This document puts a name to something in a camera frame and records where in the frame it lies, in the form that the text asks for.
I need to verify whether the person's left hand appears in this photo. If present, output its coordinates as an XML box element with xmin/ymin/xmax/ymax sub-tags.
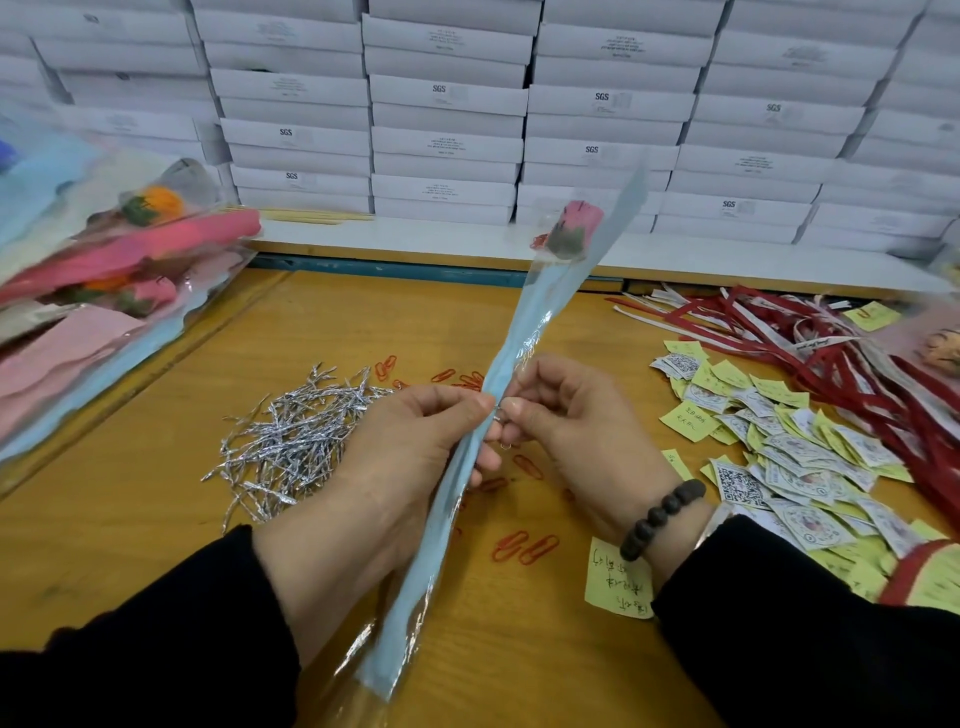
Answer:
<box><xmin>252</xmin><ymin>382</ymin><xmax>504</xmax><ymax>669</ymax></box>

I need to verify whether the person's right hand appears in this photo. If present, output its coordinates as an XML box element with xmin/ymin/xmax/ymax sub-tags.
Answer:
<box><xmin>487</xmin><ymin>352</ymin><xmax>719</xmax><ymax>587</ymax></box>

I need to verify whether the pink flower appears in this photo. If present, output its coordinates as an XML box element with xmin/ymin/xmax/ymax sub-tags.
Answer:
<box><xmin>297</xmin><ymin>168</ymin><xmax>650</xmax><ymax>728</ymax></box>

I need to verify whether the pile of yellow white tags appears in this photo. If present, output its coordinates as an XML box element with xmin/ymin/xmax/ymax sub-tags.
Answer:
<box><xmin>582</xmin><ymin>300</ymin><xmax>960</xmax><ymax>624</ymax></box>

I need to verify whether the pile of red ribbons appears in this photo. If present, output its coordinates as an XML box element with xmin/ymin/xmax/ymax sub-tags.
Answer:
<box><xmin>607</xmin><ymin>285</ymin><xmax>960</xmax><ymax>609</ymax></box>

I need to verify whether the pile of flowers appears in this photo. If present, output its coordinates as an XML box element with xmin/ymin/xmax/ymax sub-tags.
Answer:
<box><xmin>0</xmin><ymin>127</ymin><xmax>269</xmax><ymax>467</ymax></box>

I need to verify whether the person's right forearm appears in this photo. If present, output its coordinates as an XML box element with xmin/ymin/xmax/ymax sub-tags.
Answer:
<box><xmin>652</xmin><ymin>513</ymin><xmax>960</xmax><ymax>728</ymax></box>

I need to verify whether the person's left forearm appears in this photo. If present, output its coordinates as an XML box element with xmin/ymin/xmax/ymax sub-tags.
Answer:
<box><xmin>0</xmin><ymin>525</ymin><xmax>302</xmax><ymax>728</ymax></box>

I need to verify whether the pile of silver twist ties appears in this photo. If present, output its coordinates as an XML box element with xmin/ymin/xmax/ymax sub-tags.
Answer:
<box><xmin>202</xmin><ymin>363</ymin><xmax>395</xmax><ymax>530</ymax></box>

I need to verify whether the pile of orange paper clips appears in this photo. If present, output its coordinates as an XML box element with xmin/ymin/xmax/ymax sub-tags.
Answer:
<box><xmin>372</xmin><ymin>352</ymin><xmax>564</xmax><ymax>569</ymax></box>

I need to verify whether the long white board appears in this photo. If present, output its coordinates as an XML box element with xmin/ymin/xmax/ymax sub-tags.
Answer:
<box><xmin>252</xmin><ymin>217</ymin><xmax>947</xmax><ymax>297</ymax></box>

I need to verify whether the wooden sticks bundle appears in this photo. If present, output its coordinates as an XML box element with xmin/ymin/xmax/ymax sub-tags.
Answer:
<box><xmin>255</xmin><ymin>208</ymin><xmax>374</xmax><ymax>227</ymax></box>

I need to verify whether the black bead bracelet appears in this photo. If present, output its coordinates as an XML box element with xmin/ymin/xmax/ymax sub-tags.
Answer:
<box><xmin>618</xmin><ymin>478</ymin><xmax>710</xmax><ymax>566</ymax></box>

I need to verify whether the wall of stacked white boxes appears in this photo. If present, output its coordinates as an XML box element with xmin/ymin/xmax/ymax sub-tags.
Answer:
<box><xmin>0</xmin><ymin>0</ymin><xmax>960</xmax><ymax>260</ymax></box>

